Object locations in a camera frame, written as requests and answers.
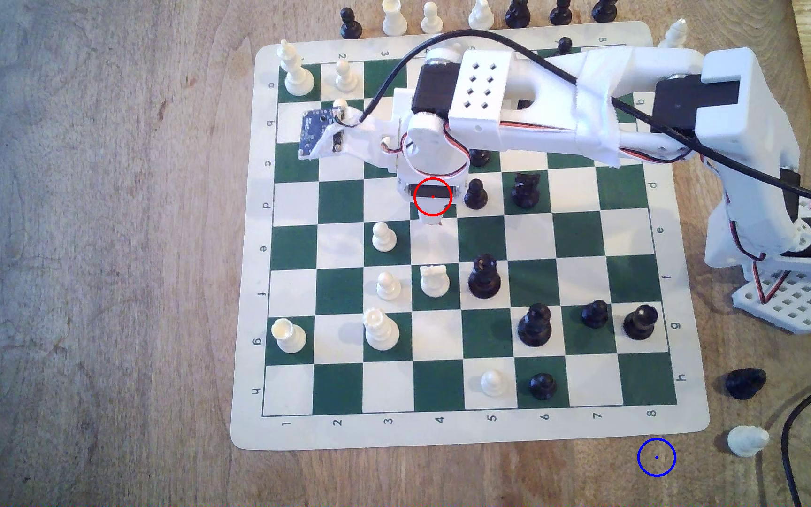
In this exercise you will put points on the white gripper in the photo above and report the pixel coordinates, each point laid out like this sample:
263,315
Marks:
430,193

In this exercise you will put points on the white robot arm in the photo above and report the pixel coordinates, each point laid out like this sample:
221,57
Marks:
736,134

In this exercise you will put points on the black queen piece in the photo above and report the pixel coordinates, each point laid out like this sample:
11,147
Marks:
484,280

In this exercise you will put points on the black knight piece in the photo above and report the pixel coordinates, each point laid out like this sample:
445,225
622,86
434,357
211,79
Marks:
745,384
525,194

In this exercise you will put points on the white queen piece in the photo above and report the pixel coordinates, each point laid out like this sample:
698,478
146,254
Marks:
381,333

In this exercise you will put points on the green and white chess mat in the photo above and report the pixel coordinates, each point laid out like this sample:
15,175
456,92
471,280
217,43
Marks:
574,232

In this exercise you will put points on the black king piece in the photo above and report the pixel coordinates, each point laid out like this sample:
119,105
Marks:
534,329

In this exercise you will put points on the tall white king piece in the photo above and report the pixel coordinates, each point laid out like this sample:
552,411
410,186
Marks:
298,81

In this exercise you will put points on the white bishop piece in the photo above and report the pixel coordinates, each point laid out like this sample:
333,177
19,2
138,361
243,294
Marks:
480,18
676,34

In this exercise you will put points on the black bishop piece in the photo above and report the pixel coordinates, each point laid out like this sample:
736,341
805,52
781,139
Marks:
517,15

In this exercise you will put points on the black rook piece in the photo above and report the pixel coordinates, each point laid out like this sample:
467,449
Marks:
639,324

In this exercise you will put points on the white knight piece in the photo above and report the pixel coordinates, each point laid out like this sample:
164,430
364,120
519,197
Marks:
747,441

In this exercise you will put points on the black pawn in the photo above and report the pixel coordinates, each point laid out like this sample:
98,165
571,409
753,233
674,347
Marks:
595,315
479,158
604,11
475,197
564,44
350,28
560,14
543,386

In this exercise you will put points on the white pawn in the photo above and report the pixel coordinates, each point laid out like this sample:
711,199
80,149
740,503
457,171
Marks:
384,240
493,384
339,105
346,79
431,25
388,287

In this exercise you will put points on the white rook f4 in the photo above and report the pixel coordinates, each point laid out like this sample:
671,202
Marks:
434,283

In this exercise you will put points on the camera circuit board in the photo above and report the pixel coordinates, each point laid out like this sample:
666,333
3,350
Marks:
317,134

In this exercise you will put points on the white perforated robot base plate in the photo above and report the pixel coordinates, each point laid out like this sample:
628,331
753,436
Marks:
796,306

